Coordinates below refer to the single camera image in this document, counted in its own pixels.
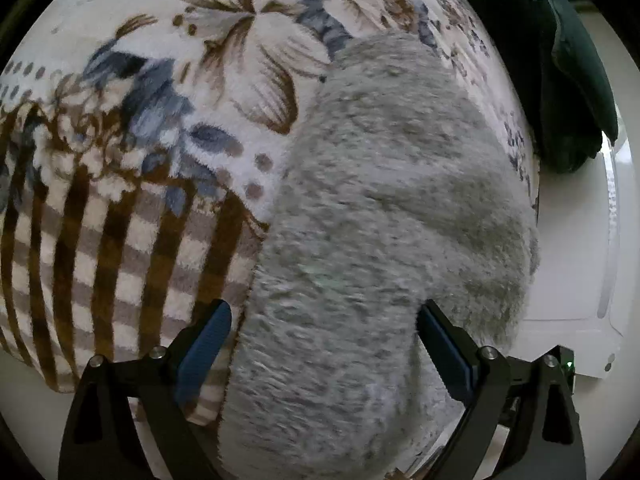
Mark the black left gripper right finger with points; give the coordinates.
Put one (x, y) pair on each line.
(533, 400)

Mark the floral plaid fleece blanket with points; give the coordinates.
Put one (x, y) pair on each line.
(142, 146)

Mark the dark green cloth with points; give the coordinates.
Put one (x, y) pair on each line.
(558, 76)

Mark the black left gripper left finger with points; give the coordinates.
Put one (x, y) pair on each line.
(100, 440)

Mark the white bed frame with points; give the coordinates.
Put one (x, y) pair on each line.
(588, 281)

